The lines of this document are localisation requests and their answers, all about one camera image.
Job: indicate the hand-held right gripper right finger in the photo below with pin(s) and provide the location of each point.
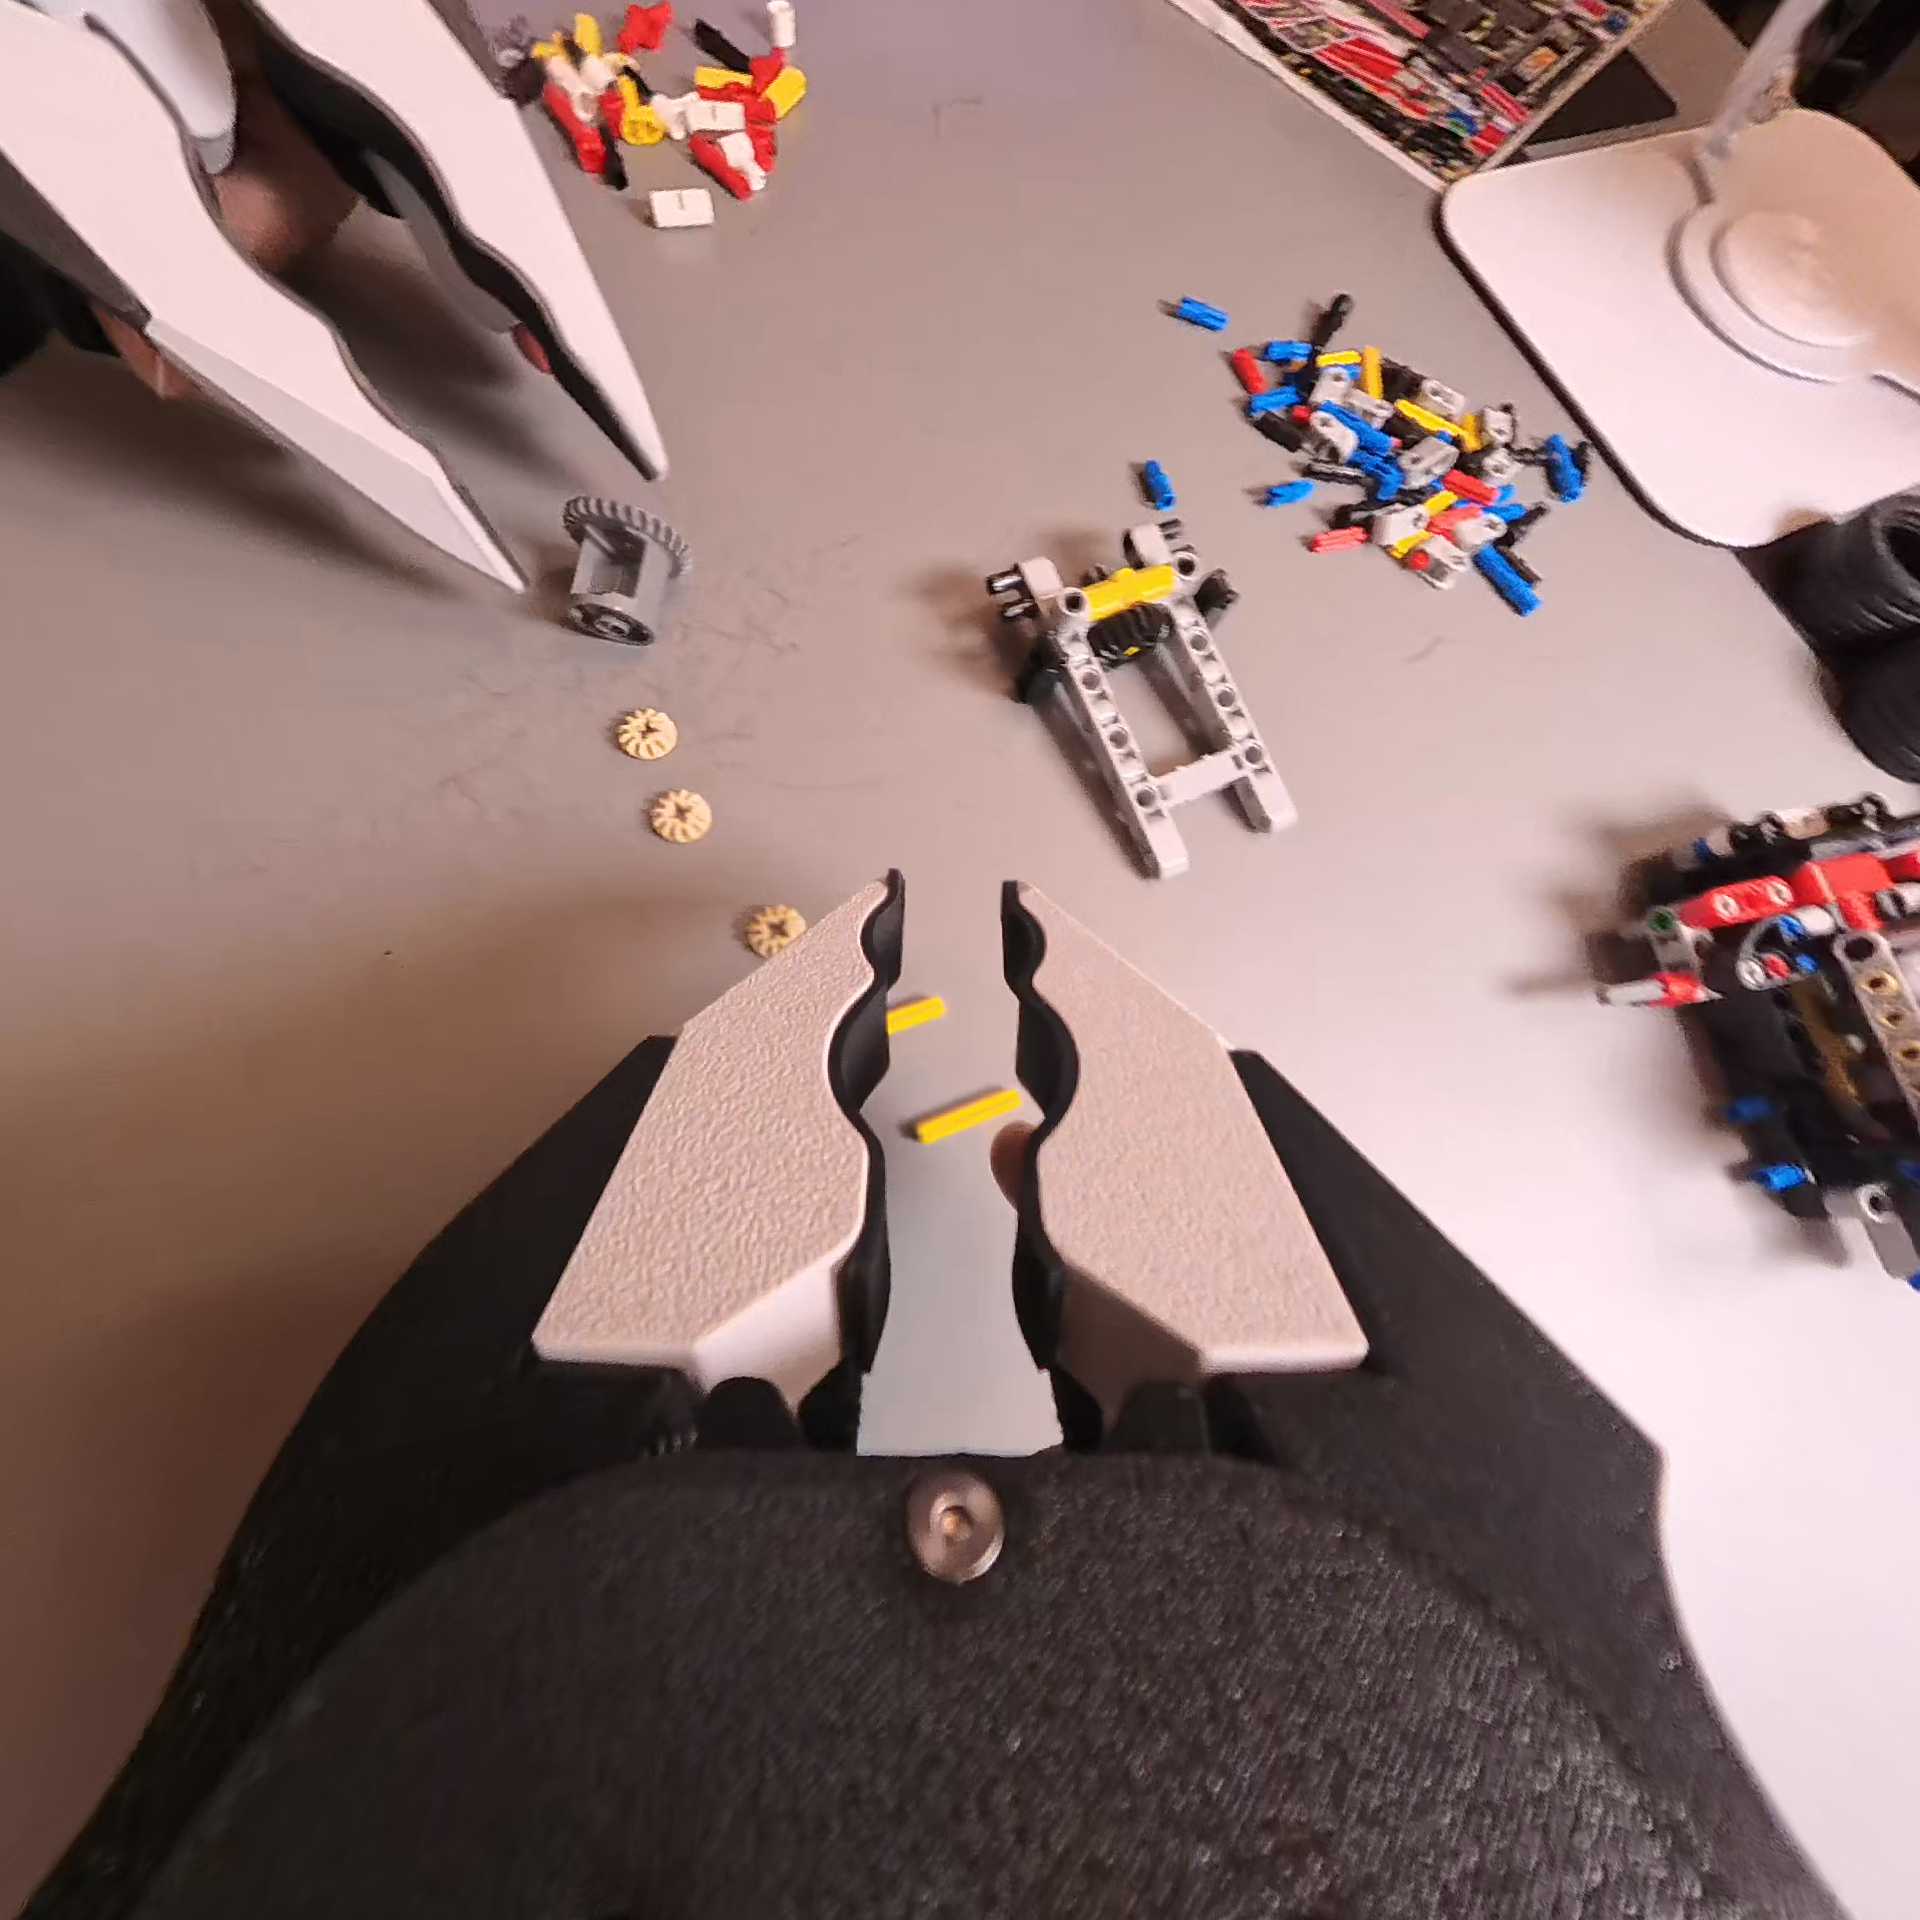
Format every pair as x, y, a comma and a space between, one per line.
1185, 1200

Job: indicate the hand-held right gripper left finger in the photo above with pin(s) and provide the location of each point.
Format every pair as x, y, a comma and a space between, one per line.
705, 1200

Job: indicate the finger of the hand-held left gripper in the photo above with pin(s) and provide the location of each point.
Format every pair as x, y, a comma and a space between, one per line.
92, 165
493, 165

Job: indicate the yellow lego axle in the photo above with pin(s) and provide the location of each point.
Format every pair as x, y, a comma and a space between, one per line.
918, 1013
969, 1114

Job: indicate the tan lego bevel gear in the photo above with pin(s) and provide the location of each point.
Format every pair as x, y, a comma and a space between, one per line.
772, 932
645, 732
681, 814

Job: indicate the grey lego differential gear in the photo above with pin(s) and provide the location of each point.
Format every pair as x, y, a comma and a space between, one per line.
614, 577

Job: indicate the white lego connector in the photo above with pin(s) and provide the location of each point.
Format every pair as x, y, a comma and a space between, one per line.
681, 205

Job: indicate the pile of red white lego pieces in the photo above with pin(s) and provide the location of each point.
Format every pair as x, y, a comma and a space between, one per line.
720, 149

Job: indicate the lego car chassis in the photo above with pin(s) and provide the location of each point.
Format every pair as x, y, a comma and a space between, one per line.
1801, 898

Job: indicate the blue lego pin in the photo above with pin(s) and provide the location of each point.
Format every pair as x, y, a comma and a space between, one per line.
1200, 312
1154, 482

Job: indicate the pile of blue grey lego pieces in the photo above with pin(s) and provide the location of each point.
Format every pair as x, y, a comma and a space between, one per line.
1394, 450

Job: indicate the black lego tire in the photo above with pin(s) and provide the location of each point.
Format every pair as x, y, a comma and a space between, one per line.
1866, 577
1890, 712

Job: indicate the lego instruction booklet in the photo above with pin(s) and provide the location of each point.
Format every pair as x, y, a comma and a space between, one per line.
1441, 76

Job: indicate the person's left hand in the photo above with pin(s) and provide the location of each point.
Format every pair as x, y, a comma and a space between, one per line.
286, 212

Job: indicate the person's right hand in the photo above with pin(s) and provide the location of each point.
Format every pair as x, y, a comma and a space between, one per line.
1013, 1170

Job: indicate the grey lego frame assembly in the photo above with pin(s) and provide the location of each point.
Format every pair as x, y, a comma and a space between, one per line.
1125, 593

